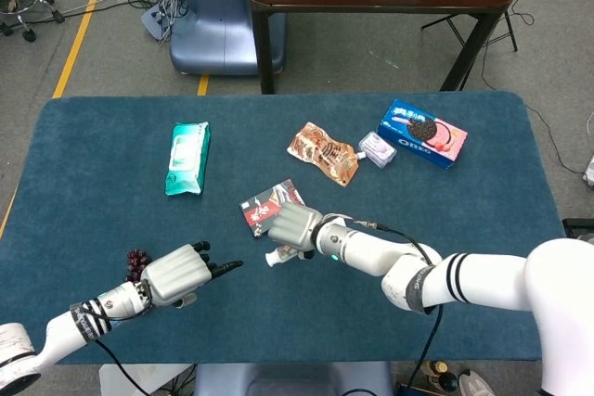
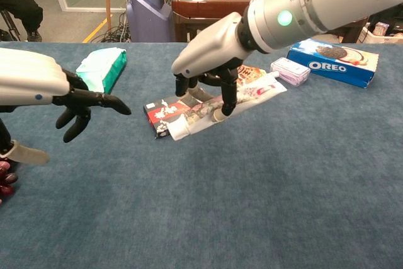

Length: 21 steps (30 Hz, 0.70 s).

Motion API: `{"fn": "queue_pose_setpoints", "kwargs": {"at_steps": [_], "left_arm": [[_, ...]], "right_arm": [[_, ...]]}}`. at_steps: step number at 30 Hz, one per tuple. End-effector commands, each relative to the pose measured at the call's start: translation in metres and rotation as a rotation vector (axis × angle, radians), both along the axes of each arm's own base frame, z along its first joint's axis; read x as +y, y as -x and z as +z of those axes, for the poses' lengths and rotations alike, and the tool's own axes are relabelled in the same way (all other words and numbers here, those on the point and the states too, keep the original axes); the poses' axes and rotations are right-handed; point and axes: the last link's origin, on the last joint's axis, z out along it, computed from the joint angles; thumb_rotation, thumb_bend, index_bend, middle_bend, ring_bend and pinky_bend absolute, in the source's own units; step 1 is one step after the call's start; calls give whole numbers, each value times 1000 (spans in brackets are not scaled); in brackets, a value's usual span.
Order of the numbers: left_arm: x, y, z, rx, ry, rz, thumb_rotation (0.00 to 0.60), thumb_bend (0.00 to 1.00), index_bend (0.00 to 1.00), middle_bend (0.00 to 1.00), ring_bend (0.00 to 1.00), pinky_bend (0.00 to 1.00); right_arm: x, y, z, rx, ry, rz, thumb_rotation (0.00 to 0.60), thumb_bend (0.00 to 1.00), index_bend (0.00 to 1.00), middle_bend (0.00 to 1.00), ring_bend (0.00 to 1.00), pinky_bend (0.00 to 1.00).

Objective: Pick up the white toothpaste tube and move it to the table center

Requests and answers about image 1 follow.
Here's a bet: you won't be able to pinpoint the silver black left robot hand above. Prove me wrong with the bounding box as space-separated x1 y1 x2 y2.
138 240 245 310

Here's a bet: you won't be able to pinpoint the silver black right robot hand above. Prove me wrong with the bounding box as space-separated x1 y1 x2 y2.
267 201 325 261

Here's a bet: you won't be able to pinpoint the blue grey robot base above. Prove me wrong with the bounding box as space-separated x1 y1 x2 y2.
193 362 394 396

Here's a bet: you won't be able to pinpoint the black red card box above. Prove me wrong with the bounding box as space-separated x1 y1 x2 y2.
239 177 307 240

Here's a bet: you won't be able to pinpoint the dark red grape bunch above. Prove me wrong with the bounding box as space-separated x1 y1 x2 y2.
125 249 153 284

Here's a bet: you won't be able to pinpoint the orange spout pouch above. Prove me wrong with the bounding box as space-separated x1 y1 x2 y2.
286 121 368 188

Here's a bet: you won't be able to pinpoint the blue table mat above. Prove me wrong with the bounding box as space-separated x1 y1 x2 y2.
0 91 594 366

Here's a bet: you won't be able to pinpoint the white floor box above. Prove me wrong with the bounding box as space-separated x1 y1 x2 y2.
98 363 196 396

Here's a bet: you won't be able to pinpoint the green wet wipes pack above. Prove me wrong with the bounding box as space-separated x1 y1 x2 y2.
164 121 213 197

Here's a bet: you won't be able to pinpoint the small lilac plastic box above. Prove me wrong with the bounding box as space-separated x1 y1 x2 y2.
357 131 398 169

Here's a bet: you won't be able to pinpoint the blue Oreo cookie box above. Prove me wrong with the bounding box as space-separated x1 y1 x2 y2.
376 98 469 171

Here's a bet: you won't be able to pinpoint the dark glass bottles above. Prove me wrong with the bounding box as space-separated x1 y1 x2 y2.
420 359 460 392

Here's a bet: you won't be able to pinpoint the blue grey machine column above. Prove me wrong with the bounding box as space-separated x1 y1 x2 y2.
169 0 287 76

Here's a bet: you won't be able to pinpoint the white sneaker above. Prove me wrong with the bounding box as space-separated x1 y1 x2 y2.
458 370 498 396

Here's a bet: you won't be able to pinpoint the black tripod stand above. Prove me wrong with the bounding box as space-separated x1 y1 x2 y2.
420 8 519 53

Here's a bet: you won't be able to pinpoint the chrome wheeled stool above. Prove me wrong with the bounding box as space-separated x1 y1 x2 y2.
0 0 66 44

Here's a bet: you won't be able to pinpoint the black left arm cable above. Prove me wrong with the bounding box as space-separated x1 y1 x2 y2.
94 339 143 396

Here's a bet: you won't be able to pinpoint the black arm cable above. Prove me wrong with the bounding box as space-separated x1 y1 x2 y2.
350 215 445 396
94 339 143 396

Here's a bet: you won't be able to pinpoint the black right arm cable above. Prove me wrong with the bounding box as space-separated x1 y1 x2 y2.
350 215 445 396

